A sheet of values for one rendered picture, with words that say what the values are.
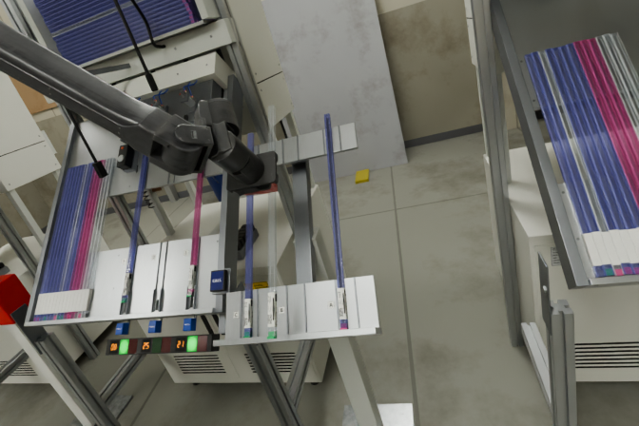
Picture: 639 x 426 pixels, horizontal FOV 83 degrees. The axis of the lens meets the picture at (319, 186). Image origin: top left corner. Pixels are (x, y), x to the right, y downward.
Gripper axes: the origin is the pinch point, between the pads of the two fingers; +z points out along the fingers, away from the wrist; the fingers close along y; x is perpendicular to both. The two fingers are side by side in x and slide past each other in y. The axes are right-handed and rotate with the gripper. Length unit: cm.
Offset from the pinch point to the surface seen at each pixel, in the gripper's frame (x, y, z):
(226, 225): 0.3, 21.1, 16.5
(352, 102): -171, 17, 208
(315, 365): 38, 21, 80
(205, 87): -42, 26, 10
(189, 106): -36.5, 31.1, 9.6
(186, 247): 4.0, 34.2, 17.8
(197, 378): 41, 77, 86
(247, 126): -46, 28, 39
